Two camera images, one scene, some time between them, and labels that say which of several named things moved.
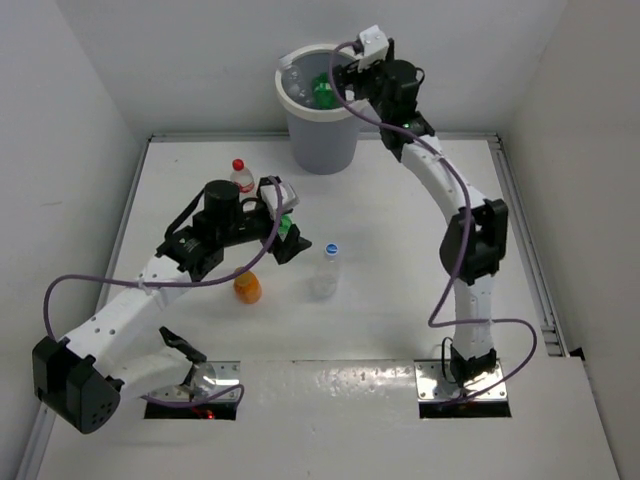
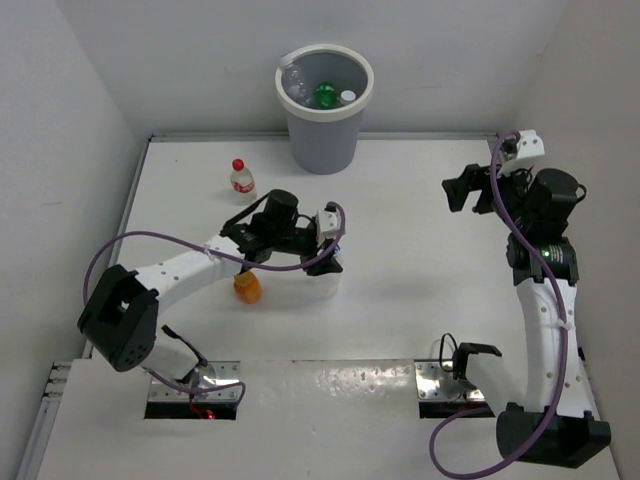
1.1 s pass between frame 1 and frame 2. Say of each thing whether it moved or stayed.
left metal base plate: stayed
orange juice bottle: stayed
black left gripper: moved
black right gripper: moved
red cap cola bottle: stayed
